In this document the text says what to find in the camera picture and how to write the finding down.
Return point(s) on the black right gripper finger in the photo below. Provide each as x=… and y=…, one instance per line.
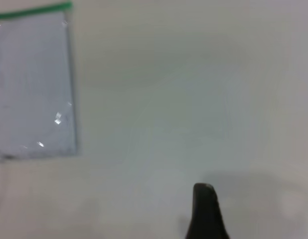
x=205, y=214

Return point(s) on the clear plastic zipper bag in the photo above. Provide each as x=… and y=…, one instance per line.
x=73, y=74

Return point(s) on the white paper sheet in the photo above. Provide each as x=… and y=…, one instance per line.
x=32, y=82

